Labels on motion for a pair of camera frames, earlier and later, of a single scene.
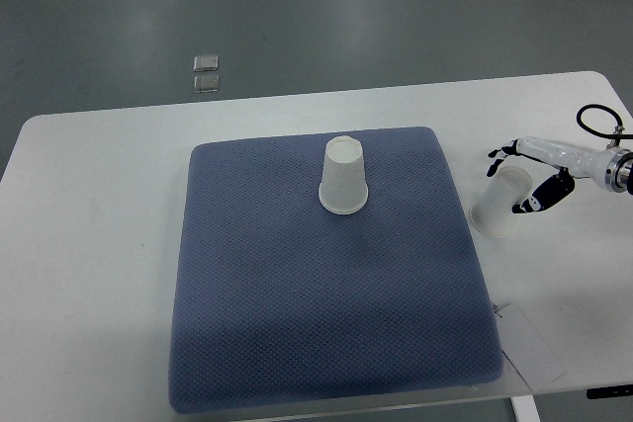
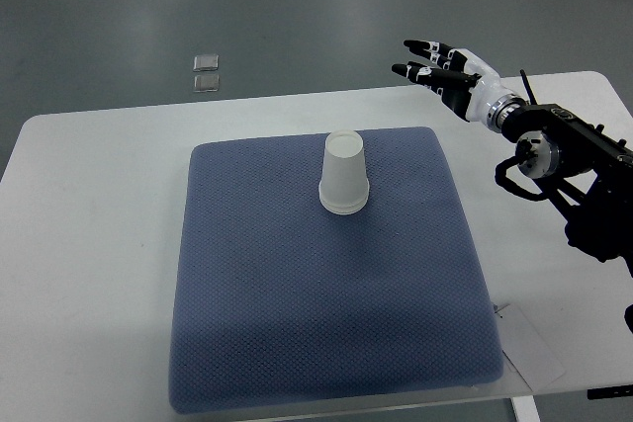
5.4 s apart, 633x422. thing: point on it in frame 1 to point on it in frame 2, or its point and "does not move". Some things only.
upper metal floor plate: x=206 y=62 does not move
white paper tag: x=524 y=349 does not move
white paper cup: x=493 y=213 to x=344 y=187
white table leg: x=525 y=409 does not move
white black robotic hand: x=572 y=162 to x=467 y=83
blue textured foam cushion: x=279 y=297 does not move
